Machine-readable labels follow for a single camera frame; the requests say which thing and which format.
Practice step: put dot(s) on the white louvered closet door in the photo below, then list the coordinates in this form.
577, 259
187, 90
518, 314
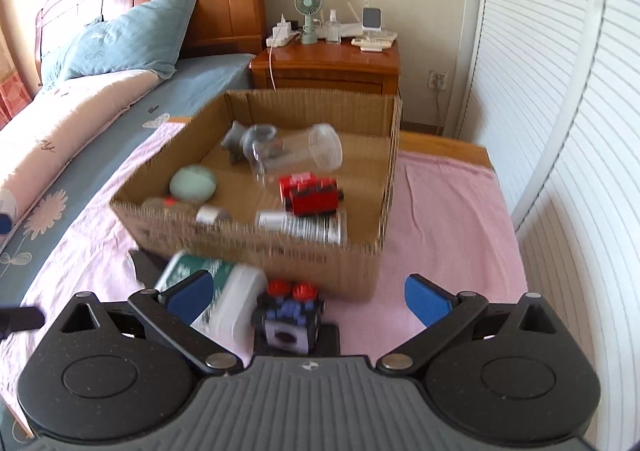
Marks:
553, 95

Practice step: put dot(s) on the small white monitor device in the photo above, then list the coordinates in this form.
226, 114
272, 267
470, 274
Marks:
371, 19

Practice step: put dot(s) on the wooden nightstand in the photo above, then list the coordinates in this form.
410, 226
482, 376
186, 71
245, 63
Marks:
327, 66

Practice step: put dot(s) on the clear plastic jar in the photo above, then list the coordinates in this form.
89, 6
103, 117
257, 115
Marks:
318, 150

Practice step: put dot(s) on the white labelled plastic case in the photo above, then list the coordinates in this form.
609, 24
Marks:
327, 229

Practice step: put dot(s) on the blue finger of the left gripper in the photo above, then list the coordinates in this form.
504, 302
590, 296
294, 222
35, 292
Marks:
20, 319
6, 224

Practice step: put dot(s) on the green desk fan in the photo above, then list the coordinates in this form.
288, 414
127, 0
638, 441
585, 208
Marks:
308, 9

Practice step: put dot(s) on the white remote control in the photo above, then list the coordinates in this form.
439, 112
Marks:
375, 41

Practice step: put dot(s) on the grey rubber animal toy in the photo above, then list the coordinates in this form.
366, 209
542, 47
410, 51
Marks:
239, 141

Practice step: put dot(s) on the white wifi router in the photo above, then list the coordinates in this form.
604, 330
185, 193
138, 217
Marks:
348, 30

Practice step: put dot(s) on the wall power socket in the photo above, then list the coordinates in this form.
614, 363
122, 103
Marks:
437, 80

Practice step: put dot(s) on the black device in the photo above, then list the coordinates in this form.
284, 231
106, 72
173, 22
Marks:
148, 267

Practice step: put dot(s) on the pink table cloth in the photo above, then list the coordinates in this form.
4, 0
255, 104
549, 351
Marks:
448, 222

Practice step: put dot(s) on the white power strip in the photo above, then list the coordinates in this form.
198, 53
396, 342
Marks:
282, 33

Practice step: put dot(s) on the blue pillow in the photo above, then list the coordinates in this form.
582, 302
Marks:
146, 37

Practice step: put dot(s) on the clear spray bottle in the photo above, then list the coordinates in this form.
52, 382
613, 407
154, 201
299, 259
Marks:
333, 29

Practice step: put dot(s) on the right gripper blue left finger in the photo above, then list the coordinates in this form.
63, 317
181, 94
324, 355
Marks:
169, 315

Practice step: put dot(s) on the green medical cotton swab box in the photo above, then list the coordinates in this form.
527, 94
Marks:
236, 288

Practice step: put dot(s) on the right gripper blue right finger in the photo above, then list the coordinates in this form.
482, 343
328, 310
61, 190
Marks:
445, 317

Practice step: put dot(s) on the black blue toy robot cube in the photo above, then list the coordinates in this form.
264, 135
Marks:
287, 318

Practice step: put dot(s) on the mint green round object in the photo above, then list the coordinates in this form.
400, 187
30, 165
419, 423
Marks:
193, 183

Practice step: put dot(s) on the red toy fire truck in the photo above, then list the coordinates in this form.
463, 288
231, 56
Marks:
306, 194

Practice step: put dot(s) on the blue bed sheet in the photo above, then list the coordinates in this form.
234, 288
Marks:
140, 121

